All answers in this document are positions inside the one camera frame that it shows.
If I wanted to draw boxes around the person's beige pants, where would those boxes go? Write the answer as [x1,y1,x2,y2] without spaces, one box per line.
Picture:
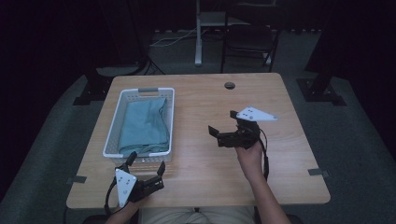
[139,206,257,224]

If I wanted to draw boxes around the hand-held gripper cable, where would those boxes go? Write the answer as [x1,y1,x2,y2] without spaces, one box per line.
[104,177,119,217]
[257,127,271,181]

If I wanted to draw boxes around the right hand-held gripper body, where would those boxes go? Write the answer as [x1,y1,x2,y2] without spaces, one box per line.
[217,105,279,150]

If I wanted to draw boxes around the right hand-held gripper cable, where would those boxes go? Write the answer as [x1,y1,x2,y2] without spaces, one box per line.
[257,127,271,181]

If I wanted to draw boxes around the person's right hand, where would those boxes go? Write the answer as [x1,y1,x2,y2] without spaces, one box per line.
[234,139,266,184]

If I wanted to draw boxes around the white metal desk leg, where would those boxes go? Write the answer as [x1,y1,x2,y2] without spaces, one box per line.
[193,0,204,67]

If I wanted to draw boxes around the black floor cable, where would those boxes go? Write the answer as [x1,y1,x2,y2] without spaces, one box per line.
[135,57,166,77]

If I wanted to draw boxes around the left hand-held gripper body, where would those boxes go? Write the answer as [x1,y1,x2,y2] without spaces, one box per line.
[114,165,165,208]

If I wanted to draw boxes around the white plastic basket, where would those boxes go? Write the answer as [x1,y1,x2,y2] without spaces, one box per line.
[102,87,176,164]

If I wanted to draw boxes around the left hand-held gripper cable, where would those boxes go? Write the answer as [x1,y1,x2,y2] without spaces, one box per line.
[104,177,119,217]

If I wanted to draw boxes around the grey tape strip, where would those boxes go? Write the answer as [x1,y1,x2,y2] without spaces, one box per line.
[307,167,331,178]
[65,175,88,185]

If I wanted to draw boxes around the white floor cable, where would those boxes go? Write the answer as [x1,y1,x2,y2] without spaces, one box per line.
[148,28,200,49]

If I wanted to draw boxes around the black stand base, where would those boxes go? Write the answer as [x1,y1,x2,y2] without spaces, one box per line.
[72,67,114,106]
[296,77,347,107]

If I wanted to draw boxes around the black folding chair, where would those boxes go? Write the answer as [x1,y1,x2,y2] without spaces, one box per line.
[219,11,281,74]

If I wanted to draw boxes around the teal cloth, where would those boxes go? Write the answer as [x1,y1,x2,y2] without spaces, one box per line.
[117,97,171,157]

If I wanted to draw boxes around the person's left hand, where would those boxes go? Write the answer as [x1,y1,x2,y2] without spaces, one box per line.
[116,199,142,217]

